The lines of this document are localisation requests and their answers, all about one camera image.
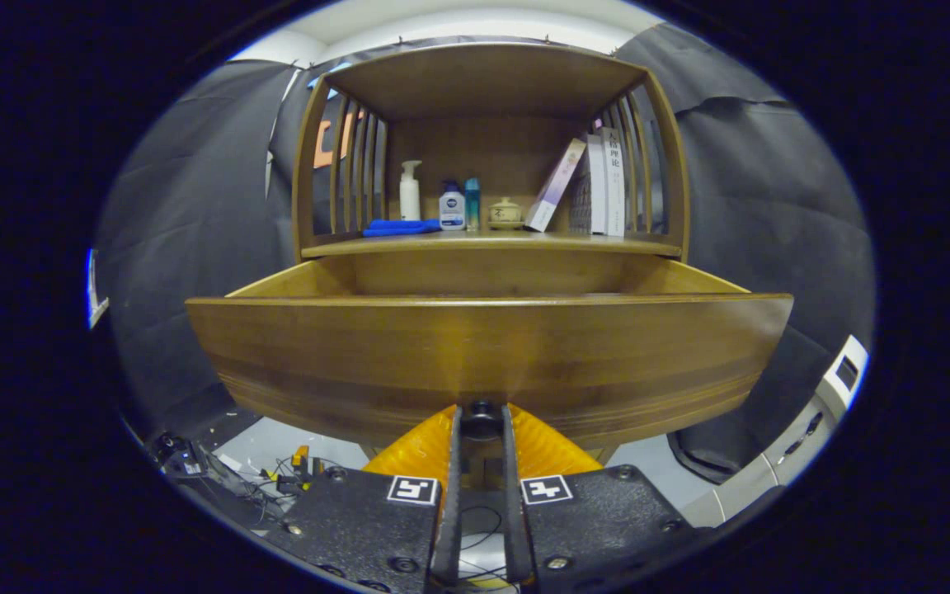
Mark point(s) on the white book black lettering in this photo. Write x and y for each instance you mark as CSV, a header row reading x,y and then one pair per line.
x,y
614,190

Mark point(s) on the white lotion bottle blue cap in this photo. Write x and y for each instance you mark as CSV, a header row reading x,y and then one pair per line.
x,y
452,210

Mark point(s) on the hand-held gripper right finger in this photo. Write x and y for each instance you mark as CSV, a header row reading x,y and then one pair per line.
x,y
514,511

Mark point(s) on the wooden countertop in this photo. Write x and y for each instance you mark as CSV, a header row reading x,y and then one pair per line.
x,y
483,243

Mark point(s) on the white pump bottle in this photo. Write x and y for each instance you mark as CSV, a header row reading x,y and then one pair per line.
x,y
410,198

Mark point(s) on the black drawer knob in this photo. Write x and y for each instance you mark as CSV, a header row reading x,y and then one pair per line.
x,y
482,410

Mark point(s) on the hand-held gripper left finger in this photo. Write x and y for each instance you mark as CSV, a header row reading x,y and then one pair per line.
x,y
451,511

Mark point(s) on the beige lidded teacup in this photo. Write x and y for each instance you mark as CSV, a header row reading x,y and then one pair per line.
x,y
505,214

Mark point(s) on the white appliance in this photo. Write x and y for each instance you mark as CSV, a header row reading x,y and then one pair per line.
x,y
805,437

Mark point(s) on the teal slim bottle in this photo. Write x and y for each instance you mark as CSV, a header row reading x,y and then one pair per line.
x,y
472,206

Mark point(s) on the purple white book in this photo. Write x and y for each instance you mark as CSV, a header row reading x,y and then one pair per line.
x,y
553,186

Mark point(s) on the patterned cover book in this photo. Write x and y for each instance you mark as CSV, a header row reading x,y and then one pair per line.
x,y
580,202

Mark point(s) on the blue folded cloth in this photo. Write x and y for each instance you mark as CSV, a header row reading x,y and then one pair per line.
x,y
397,227

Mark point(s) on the wooden drawer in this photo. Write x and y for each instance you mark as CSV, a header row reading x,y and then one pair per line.
x,y
483,355

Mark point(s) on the bright white panel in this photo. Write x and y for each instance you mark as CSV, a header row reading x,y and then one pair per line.
x,y
94,297

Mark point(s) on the wooden cabinet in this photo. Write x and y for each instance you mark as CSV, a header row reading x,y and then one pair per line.
x,y
483,148

